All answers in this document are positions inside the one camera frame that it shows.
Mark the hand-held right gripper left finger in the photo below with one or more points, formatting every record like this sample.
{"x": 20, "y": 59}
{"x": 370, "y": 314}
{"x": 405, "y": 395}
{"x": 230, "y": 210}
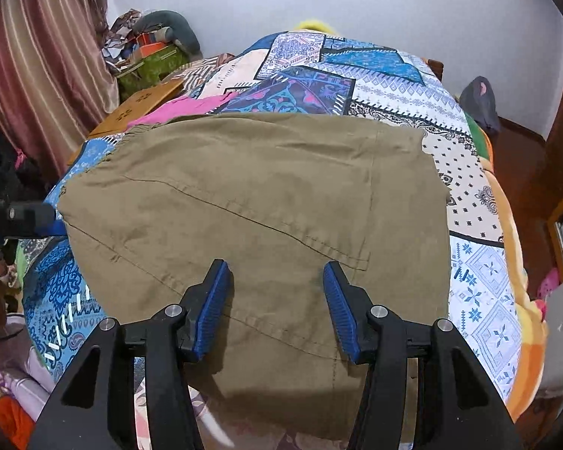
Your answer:
{"x": 212, "y": 309}

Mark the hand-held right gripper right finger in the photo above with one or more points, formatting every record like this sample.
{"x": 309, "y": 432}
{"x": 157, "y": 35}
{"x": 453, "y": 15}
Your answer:
{"x": 338, "y": 309}

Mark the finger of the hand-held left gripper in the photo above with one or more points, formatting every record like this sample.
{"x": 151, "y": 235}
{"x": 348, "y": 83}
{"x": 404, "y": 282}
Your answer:
{"x": 51, "y": 225}

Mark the khaki pants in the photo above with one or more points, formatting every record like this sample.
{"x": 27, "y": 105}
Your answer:
{"x": 262, "y": 225}

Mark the striped pink curtain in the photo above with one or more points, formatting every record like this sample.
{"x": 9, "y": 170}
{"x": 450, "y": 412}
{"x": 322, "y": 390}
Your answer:
{"x": 33, "y": 65}

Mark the wooden board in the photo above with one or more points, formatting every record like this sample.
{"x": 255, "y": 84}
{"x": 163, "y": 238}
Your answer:
{"x": 136, "y": 105}

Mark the patchwork printed bedsheet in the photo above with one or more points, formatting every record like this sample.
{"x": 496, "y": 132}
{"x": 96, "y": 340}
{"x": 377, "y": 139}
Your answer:
{"x": 478, "y": 262}

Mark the pile of colourful clothes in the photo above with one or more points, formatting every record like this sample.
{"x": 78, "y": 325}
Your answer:
{"x": 7, "y": 384}

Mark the pink cloth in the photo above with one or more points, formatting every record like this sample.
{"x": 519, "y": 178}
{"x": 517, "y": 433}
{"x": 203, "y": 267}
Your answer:
{"x": 178, "y": 110}

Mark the orange blanket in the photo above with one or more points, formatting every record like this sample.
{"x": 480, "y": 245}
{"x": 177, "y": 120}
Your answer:
{"x": 521, "y": 281}

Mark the green printed bag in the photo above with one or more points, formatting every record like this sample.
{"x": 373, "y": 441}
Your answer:
{"x": 157, "y": 63}

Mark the pile of clutter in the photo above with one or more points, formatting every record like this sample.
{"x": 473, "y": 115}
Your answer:
{"x": 124, "y": 35}

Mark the pink soft toy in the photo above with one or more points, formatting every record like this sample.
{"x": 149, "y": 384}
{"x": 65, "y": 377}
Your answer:
{"x": 548, "y": 283}

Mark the grey neck pillow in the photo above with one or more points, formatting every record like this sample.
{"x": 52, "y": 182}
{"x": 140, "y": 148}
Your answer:
{"x": 173, "y": 26}

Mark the dark bag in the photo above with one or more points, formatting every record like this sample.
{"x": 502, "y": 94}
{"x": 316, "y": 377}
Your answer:
{"x": 482, "y": 103}

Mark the yellow pillow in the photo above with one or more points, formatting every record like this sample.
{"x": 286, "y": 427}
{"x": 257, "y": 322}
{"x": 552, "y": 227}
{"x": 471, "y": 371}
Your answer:
{"x": 316, "y": 26}

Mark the wooden door frame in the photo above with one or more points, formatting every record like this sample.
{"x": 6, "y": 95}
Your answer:
{"x": 560, "y": 117}

